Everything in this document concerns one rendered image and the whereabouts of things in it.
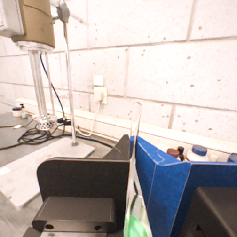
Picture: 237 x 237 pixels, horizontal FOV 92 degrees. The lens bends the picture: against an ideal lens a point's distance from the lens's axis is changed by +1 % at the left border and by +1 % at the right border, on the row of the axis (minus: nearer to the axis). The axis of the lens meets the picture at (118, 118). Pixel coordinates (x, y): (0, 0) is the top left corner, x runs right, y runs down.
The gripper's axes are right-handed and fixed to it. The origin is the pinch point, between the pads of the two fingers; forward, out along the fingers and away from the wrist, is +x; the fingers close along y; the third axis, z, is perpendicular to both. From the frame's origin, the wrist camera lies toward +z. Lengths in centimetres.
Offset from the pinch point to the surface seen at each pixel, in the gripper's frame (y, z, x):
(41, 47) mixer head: 21.9, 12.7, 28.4
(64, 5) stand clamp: 19, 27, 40
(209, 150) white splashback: -33.5, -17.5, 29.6
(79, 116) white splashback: 23, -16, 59
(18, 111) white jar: 76, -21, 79
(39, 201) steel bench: 20.6, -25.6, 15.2
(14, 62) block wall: 86, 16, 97
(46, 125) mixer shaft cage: 24.0, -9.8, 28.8
